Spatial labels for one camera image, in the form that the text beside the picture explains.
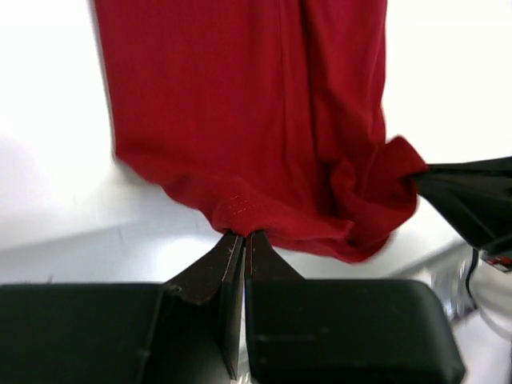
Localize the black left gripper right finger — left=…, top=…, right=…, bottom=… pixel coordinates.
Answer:
left=245, top=231, right=466, bottom=383

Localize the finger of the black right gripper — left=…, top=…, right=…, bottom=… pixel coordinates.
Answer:
left=413, top=157, right=511, bottom=252

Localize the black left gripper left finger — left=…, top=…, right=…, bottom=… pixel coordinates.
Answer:
left=1, top=233, right=244, bottom=383

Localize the red garment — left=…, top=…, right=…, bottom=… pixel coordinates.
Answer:
left=95, top=1, right=427, bottom=262

